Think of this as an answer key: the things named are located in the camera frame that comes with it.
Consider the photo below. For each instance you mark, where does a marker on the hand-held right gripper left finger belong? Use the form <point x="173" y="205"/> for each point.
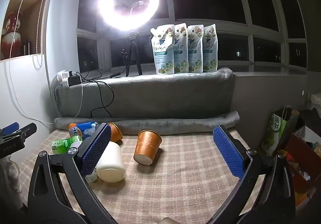
<point x="96" y="150"/>

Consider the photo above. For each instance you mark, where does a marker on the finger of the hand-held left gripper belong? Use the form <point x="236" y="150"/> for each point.
<point x="28" y="131"/>
<point x="10" y="128"/>

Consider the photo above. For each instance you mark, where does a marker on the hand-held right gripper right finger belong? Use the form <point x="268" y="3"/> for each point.
<point x="228" y="154"/>

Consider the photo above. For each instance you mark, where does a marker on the orange patterned paper cup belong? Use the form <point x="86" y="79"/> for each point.
<point x="115" y="131"/>
<point x="148" y="145"/>

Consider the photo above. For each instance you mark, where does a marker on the white plastic cup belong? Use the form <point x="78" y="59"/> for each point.
<point x="111" y="161"/>

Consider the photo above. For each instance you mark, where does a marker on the blue and orange drink can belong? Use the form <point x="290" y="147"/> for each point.
<point x="86" y="128"/>

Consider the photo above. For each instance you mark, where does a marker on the green tea drink carton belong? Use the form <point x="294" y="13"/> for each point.
<point x="62" y="145"/>

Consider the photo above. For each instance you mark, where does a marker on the green paper bag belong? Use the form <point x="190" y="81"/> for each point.
<point x="275" y="131"/>

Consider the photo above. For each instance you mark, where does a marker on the checked beige tablecloth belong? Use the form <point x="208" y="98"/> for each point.
<point x="175" y="184"/>

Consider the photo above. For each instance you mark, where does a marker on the rolled grey fleece blanket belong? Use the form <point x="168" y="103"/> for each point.
<point x="175" y="123"/>

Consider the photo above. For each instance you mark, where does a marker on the white power strip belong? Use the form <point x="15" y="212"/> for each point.
<point x="62" y="79"/>

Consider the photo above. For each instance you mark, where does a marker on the black power adapter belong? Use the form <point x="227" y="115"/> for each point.
<point x="74" y="80"/>

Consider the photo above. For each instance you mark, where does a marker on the red cardboard box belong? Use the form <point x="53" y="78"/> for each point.
<point x="301" y="153"/>

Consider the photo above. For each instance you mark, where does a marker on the red and white vase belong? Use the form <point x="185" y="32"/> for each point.
<point x="11" y="38"/>

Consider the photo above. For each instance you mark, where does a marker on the white spouted refill pouch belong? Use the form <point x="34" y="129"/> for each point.
<point x="181" y="51"/>
<point x="211" y="51"/>
<point x="195" y="51"/>
<point x="163" y="51"/>

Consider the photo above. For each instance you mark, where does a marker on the black tripod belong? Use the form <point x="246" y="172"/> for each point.
<point x="132" y="51"/>

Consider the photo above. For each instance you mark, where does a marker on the wooden shelf unit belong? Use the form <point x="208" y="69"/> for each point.
<point x="27" y="13"/>

